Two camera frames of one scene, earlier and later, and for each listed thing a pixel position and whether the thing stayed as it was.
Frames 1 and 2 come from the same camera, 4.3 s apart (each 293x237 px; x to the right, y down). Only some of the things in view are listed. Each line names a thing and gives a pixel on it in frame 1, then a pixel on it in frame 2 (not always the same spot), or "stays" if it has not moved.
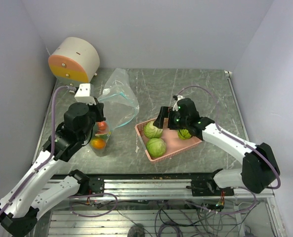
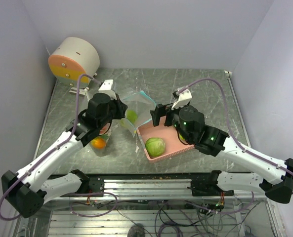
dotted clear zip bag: x=101 y=133 stays
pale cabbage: x=156 y=147 stays
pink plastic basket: x=174 y=144 stays
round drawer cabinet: x=75 y=61 stays
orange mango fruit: x=98 y=143 stays
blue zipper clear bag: x=119 y=98 -> x=140 y=107
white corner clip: x=228 y=73 stays
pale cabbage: x=152 y=132 -> x=131 y=115
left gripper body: x=95 y=111 -> x=116 y=112
